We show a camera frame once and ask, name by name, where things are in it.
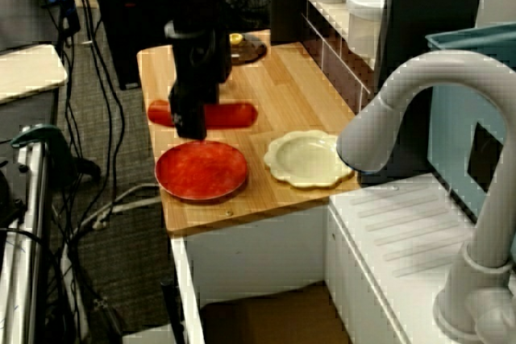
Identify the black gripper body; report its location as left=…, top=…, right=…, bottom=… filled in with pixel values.
left=169, top=31, right=234, bottom=95

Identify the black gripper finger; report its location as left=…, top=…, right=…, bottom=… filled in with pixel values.
left=203, top=80, right=222, bottom=106
left=168, top=81, right=209, bottom=140

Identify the red toy sausage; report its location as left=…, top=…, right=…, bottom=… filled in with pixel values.
left=147, top=99, right=259, bottom=130

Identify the brown glass lid yellow knob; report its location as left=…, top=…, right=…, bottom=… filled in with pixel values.
left=228, top=32, right=268, bottom=65

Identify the red round plate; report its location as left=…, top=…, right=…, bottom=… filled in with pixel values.
left=155, top=140, right=250, bottom=204

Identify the black computer case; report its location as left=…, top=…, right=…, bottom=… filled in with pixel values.
left=93, top=0, right=194, bottom=91

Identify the cream scalloped plate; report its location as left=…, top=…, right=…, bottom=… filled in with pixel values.
left=264, top=130, right=356, bottom=189

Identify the cream shelf ledge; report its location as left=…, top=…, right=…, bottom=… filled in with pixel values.
left=272, top=0, right=378, bottom=75

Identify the white toy kitchen cabinet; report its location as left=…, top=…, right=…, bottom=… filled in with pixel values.
left=169, top=206, right=330, bottom=344

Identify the cream side table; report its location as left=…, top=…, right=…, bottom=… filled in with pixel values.
left=0, top=44, right=69, bottom=106

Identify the large white lidded jar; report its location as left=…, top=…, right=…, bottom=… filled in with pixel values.
left=345, top=0, right=389, bottom=59

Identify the black electronics box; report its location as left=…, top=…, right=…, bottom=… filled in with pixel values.
left=0, top=168, right=27, bottom=228

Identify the white toy sink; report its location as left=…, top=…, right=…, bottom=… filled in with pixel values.
left=324, top=172, right=516, bottom=344

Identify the grey toy faucet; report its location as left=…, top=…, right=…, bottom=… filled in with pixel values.
left=336, top=50, right=516, bottom=341

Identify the teal plastic bin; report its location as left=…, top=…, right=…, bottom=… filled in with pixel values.
left=425, top=23, right=516, bottom=224

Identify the black cable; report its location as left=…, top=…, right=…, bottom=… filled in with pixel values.
left=56, top=0, right=81, bottom=151
left=74, top=0, right=126, bottom=200

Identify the white cable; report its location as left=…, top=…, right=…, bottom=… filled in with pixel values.
left=74, top=182, right=162, bottom=232

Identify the aluminium extrusion rail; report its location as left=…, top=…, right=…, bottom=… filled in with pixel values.
left=0, top=134, right=53, bottom=344

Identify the dark grey shelf post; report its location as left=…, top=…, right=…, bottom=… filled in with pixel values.
left=372, top=0, right=487, bottom=91

